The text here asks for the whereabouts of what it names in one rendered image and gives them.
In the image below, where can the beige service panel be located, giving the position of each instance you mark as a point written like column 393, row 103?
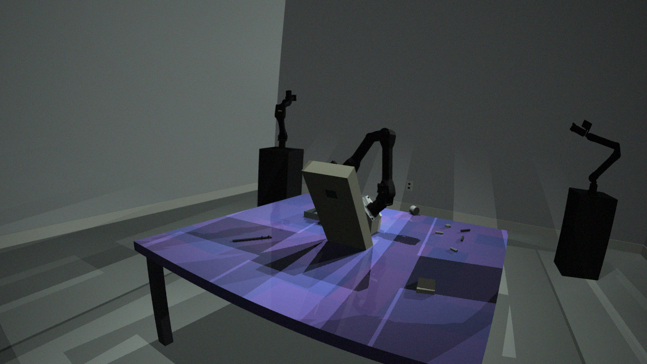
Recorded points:
column 337, row 198

